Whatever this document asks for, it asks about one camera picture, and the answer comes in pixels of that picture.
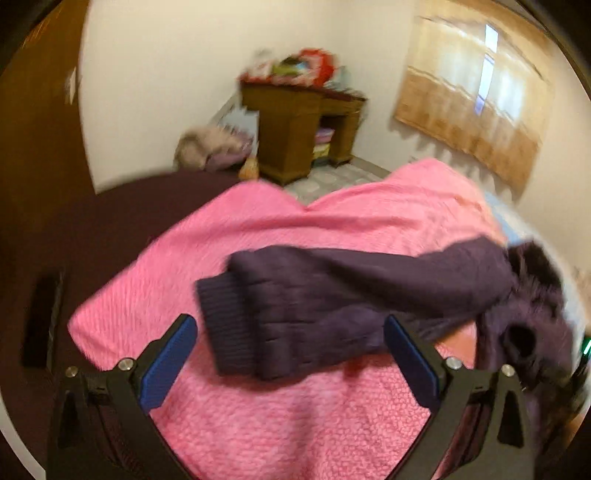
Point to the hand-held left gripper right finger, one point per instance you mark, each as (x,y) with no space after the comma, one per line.
(411,364)

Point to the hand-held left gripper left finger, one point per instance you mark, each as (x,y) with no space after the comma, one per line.
(168,364)

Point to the purple padded jacket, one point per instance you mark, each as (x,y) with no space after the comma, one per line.
(323,295)

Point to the pile of beige clothes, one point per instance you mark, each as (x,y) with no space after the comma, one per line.
(207,145)

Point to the pink and blue printed bedspread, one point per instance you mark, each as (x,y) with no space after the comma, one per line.
(277,415)

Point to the black rectangular device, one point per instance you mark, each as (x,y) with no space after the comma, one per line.
(41,318)

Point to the dark maroon bed sheet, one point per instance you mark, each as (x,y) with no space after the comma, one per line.
(92,217)

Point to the orange plastic bag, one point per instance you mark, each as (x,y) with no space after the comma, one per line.
(249,168)

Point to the pink and green storage boxes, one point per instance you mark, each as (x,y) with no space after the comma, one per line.
(323,141)

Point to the brown wooden desk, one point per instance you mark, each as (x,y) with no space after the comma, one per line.
(286,124)

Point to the beige patterned curtain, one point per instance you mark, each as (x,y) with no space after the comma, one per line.
(466,92)

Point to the brown wooden door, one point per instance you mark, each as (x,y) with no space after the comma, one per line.
(37,115)

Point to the red gift bag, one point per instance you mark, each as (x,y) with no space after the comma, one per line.
(318,64)

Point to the green cloth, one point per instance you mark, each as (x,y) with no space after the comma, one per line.
(284,69)

